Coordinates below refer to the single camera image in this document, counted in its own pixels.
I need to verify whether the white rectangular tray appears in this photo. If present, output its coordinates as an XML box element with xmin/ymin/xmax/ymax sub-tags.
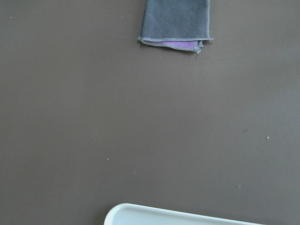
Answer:
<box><xmin>104</xmin><ymin>203</ymin><xmax>250</xmax><ymax>225</ymax></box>

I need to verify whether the grey folded cloth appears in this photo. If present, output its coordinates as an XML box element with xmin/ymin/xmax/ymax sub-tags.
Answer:
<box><xmin>138</xmin><ymin>0</ymin><xmax>213</xmax><ymax>54</ymax></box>

